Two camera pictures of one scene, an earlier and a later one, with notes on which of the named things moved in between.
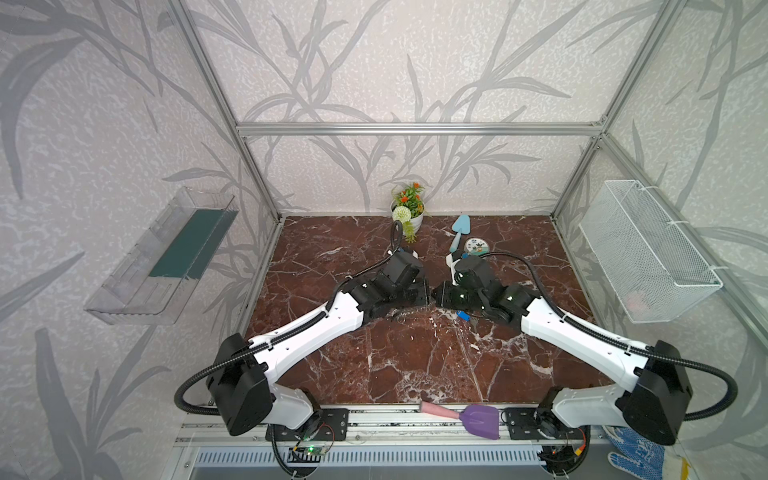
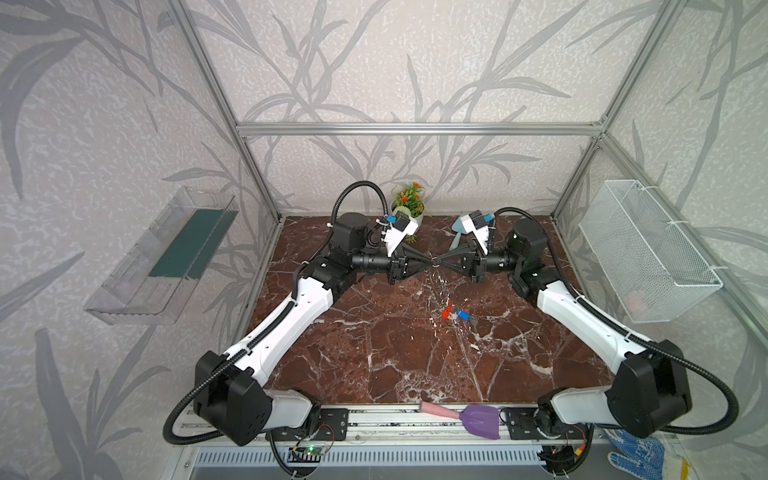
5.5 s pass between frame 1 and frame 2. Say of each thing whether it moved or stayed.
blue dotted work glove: stayed
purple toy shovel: stayed
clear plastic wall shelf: stayed
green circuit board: stayed
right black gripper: moved
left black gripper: moved
